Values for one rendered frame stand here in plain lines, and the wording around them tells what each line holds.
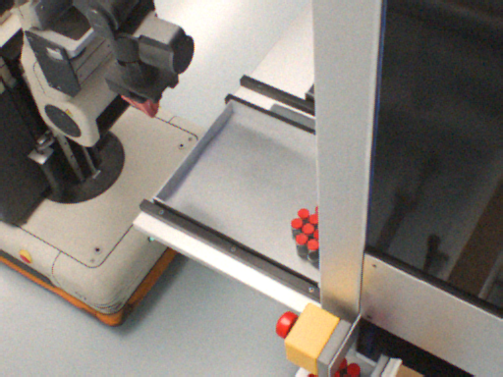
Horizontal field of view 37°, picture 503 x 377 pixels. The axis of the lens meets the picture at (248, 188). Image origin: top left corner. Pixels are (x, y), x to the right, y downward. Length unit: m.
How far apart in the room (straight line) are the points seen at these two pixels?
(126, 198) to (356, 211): 1.36
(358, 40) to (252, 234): 0.73
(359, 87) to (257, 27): 2.23
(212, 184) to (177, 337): 0.91
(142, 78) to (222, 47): 1.72
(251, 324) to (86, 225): 0.55
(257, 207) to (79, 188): 0.96
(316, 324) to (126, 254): 1.06
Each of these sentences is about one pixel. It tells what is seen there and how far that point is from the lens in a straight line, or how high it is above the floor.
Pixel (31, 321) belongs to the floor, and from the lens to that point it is 2.39.
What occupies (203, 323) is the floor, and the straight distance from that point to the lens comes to 2.25.
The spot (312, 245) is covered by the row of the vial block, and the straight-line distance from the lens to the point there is 1.27.
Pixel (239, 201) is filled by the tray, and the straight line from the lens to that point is 1.38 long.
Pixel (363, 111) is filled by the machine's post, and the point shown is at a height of 1.48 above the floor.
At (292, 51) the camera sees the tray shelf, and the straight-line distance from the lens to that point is 1.60.
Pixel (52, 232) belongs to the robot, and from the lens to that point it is 2.17.
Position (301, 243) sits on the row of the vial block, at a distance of 1.27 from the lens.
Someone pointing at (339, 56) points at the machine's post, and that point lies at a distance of 0.69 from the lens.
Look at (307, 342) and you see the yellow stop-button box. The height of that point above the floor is 1.03.
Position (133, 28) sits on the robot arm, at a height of 1.30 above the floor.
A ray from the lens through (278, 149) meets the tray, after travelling 1.44.
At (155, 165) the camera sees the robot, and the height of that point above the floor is 0.28.
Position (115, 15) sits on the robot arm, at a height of 1.34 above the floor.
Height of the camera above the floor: 2.03
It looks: 56 degrees down
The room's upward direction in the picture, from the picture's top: 9 degrees counter-clockwise
